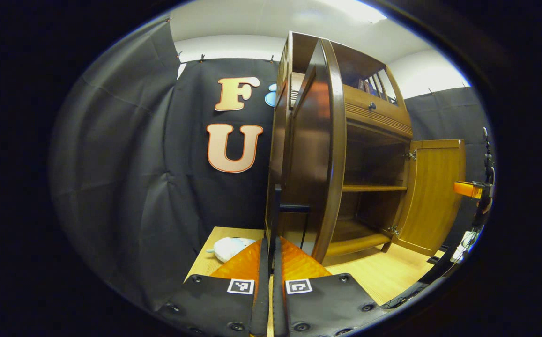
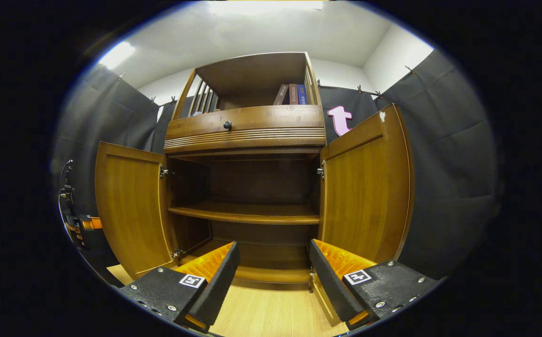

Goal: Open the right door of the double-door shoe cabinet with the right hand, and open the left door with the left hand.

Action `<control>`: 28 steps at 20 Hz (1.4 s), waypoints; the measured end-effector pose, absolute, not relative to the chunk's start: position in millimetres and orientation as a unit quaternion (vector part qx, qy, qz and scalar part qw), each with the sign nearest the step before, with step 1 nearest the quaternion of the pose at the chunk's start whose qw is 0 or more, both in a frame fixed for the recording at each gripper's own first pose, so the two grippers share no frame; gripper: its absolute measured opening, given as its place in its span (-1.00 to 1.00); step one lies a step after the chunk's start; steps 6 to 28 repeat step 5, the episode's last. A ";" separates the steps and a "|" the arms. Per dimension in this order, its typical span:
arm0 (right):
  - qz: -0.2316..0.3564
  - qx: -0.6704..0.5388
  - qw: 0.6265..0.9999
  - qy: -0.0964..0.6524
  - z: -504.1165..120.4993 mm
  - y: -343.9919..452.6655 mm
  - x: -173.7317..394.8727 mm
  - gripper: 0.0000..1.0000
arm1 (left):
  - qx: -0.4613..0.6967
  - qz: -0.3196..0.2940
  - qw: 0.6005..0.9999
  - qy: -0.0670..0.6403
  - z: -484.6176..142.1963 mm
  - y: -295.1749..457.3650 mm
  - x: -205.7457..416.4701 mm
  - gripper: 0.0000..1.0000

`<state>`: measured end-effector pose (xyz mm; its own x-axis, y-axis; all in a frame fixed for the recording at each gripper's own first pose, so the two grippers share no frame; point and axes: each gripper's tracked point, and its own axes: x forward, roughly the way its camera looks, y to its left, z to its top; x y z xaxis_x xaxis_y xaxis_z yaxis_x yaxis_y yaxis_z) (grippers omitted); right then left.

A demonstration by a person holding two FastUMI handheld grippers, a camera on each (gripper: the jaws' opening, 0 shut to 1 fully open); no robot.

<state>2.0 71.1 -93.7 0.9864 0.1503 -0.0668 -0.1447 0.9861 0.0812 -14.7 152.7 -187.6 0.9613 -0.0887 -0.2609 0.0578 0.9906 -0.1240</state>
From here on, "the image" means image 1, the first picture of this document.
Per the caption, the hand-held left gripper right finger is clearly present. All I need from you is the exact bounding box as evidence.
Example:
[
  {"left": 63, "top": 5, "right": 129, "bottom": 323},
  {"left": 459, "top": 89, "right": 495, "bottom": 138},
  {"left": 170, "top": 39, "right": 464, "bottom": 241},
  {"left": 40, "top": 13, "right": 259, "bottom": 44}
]
[{"left": 272, "top": 236, "right": 388, "bottom": 337}]

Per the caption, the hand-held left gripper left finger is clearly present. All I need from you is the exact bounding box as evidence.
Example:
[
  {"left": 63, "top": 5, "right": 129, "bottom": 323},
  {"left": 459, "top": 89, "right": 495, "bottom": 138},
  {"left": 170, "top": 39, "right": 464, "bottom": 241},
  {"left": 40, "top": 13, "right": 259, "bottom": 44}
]
[{"left": 156, "top": 238, "right": 270, "bottom": 337}]

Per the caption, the wooden cabinet door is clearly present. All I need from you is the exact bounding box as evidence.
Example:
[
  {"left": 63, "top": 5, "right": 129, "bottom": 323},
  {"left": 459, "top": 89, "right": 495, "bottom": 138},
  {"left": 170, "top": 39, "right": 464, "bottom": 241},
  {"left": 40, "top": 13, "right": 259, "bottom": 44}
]
[
  {"left": 390, "top": 139, "right": 466, "bottom": 257},
  {"left": 280, "top": 38, "right": 347, "bottom": 264}
]

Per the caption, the black door handle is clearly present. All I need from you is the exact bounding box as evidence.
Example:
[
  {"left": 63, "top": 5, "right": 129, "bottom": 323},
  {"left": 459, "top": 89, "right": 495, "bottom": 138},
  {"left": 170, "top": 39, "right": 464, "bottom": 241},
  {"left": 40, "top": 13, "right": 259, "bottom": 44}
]
[{"left": 275, "top": 184, "right": 312, "bottom": 253}]

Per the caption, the wooden double-door shoe cabinet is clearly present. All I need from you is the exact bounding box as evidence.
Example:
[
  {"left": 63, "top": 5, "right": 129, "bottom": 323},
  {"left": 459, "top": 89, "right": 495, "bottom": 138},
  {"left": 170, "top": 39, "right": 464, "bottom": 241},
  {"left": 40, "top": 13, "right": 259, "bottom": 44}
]
[{"left": 265, "top": 31, "right": 414, "bottom": 263}]

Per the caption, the white plush toy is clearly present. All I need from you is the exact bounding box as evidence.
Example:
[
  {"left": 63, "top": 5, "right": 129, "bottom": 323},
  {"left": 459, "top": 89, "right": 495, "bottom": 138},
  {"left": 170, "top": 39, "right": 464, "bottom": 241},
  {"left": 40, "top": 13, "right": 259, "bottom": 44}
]
[{"left": 206, "top": 237, "right": 256, "bottom": 264}]

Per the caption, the black backdrop cloth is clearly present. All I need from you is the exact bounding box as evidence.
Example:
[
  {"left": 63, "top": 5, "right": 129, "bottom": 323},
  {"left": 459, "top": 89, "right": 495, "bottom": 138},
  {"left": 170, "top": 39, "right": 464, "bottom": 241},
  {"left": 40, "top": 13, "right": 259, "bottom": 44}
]
[{"left": 48, "top": 19, "right": 496, "bottom": 312}]

